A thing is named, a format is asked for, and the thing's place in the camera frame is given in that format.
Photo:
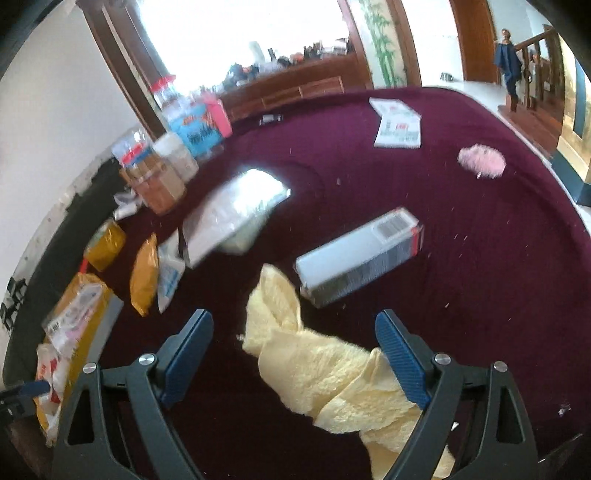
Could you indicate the pink fluffy toy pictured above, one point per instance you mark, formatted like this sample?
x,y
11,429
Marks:
x,y
482,160

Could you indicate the white red plastic bag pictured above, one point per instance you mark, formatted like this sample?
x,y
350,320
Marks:
x,y
50,374

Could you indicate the yellow towel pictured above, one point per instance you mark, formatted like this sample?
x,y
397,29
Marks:
x,y
295,369

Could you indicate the wooden stair railing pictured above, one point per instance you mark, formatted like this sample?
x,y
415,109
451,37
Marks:
x,y
545,83

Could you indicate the black lattice object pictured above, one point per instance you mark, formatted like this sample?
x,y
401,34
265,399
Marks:
x,y
11,302

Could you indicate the gold foil packet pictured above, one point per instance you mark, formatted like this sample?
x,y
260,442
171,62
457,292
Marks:
x,y
104,243

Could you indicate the maroon tablecloth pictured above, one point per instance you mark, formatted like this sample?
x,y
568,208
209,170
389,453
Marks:
x,y
461,277

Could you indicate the wooden cabinet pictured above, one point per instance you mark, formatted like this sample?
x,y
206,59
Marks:
x,y
295,90

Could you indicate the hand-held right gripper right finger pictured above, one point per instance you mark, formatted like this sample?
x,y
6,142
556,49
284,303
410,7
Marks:
x,y
397,355

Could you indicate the wooden framed window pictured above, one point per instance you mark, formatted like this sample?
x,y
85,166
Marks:
x,y
240,32

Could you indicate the blue-labelled plastic container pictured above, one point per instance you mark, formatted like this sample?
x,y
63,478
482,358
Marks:
x,y
196,131

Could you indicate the pink box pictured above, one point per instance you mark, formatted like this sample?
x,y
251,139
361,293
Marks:
x,y
220,115

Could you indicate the white lid jar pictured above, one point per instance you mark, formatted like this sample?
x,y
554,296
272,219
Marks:
x,y
178,157

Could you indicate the clear biscuit container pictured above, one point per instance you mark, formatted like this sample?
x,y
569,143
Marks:
x,y
150,180

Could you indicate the wooden door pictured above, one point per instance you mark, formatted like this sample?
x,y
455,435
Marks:
x,y
475,37

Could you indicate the red lid clear jar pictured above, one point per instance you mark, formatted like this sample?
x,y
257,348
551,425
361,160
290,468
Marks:
x,y
166,94

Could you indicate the white blue packet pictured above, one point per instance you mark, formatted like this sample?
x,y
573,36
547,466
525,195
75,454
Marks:
x,y
170,272

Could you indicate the small white wrapper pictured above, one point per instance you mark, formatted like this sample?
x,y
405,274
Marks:
x,y
124,206

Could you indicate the large yellow package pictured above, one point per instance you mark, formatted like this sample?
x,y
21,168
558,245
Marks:
x,y
87,314

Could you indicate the orange snack packet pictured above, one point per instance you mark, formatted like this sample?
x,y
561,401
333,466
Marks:
x,y
144,277

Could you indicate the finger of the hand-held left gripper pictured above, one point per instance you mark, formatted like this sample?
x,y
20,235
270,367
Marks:
x,y
32,388

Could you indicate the gold framed glass panel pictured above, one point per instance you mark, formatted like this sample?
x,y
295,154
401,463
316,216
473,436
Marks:
x,y
577,120

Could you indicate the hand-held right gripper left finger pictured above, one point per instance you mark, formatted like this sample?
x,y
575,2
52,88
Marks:
x,y
184,360

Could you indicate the white booklet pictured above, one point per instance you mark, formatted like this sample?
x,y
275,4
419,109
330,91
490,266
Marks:
x,y
398,123

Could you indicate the row of small assorted items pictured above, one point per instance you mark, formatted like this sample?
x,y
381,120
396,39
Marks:
x,y
286,57

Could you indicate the bamboo print panel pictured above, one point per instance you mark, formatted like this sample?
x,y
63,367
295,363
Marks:
x,y
383,44

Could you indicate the white barcode box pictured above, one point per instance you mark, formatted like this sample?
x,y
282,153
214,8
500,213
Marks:
x,y
341,265

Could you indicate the clear plastic bag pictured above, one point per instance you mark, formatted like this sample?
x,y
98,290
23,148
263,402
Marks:
x,y
221,212

